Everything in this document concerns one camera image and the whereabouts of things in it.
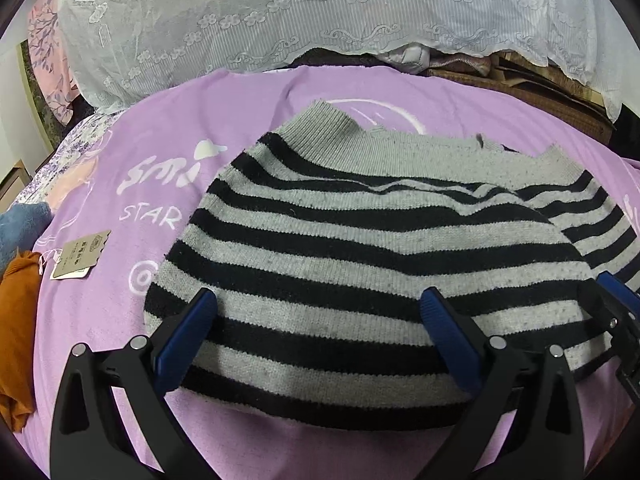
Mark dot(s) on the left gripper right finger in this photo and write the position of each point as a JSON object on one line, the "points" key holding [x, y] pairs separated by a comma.
{"points": [[524, 421]]}

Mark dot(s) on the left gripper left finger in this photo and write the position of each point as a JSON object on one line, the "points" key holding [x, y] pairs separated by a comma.
{"points": [[88, 438]]}

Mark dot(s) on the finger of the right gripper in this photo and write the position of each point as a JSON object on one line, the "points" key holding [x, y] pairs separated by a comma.
{"points": [[617, 289]]}

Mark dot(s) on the black grey striped sweater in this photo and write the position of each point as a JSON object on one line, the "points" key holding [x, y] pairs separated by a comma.
{"points": [[319, 240]]}

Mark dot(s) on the beige clothing hang tag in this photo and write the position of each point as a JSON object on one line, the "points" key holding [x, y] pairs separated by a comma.
{"points": [[80, 256]]}

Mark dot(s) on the orange garment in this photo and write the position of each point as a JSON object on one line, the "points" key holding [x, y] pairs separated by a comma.
{"points": [[20, 284]]}

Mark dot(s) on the blue fleece garment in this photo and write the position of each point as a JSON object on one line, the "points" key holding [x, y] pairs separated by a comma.
{"points": [[21, 225]]}

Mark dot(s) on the purple smile bed sheet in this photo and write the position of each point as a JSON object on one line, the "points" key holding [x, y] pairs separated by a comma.
{"points": [[150, 169]]}

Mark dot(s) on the purple floral bedding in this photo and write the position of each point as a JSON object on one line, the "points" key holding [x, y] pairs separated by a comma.
{"points": [[76, 144]]}

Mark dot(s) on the white folded cloth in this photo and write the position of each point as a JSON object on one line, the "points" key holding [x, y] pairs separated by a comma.
{"points": [[411, 58]]}

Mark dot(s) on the pink floral fabric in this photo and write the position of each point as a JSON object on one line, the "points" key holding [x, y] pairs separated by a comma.
{"points": [[49, 60]]}

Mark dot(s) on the white lace cover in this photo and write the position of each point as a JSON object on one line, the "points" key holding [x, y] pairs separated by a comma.
{"points": [[121, 51]]}

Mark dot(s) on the wooden picture frame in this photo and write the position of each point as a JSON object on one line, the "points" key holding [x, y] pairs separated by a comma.
{"points": [[13, 184]]}

